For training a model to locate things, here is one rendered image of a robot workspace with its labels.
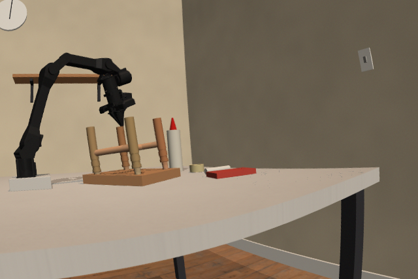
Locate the flat red rectangular block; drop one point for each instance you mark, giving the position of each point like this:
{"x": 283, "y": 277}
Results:
{"x": 230, "y": 172}

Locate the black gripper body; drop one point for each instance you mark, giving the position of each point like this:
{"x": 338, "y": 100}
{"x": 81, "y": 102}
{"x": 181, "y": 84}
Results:
{"x": 113, "y": 98}

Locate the brown wooden stool seat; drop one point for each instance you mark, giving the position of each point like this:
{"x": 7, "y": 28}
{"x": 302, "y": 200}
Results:
{"x": 122, "y": 178}

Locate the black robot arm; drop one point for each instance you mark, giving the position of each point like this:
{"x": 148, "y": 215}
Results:
{"x": 31, "y": 139}

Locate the brown wooden stool legs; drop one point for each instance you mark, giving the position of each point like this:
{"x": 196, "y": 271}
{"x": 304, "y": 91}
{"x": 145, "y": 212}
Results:
{"x": 132, "y": 147}

